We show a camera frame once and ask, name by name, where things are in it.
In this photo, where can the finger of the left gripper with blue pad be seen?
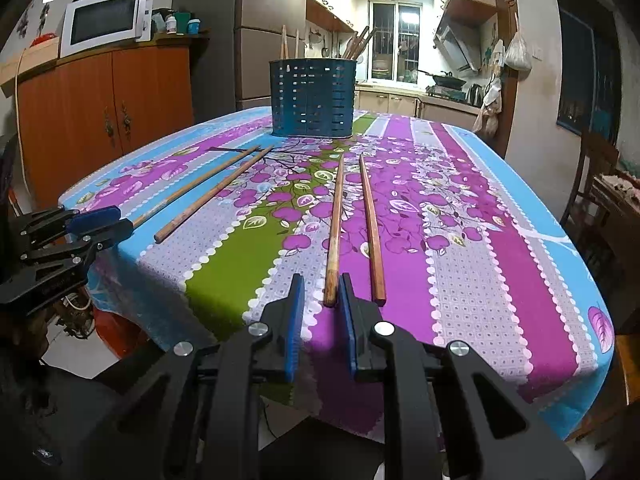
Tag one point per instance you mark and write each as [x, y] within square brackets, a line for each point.
[92, 219]
[104, 238]

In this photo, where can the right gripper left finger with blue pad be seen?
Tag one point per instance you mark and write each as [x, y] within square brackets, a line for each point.
[284, 318]

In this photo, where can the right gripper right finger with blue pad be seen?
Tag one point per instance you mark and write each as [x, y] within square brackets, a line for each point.
[360, 315]

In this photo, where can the dark wooden chopstick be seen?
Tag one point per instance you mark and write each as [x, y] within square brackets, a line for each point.
[333, 263]
[378, 290]

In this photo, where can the kitchen window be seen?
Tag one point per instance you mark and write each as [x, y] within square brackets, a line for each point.
[395, 46]

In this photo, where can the orange wooden cabinet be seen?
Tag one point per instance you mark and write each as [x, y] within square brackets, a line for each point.
[83, 112]

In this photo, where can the floral purple tablecloth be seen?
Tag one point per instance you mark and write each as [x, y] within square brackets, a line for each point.
[469, 252]

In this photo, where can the white microwave oven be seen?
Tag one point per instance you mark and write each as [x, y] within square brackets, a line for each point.
[89, 24]

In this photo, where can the blue perforated utensil holder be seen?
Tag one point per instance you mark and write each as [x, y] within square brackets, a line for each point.
[312, 97]

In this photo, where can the steel electric kettle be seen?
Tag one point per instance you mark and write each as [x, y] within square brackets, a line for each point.
[475, 95]

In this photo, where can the black wok on stove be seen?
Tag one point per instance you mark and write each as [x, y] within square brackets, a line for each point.
[446, 80]

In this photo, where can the grey refrigerator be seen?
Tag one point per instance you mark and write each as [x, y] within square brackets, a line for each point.
[244, 37]

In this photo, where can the steel range hood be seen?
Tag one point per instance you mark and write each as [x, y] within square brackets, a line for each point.
[460, 45]

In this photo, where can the cluttered wooden side table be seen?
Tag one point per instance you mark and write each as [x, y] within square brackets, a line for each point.
[619, 225]

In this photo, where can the wooden chair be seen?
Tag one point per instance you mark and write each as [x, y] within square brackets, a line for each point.
[596, 156]

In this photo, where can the white hanging plastic bag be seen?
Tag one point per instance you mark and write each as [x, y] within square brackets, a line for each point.
[517, 54]

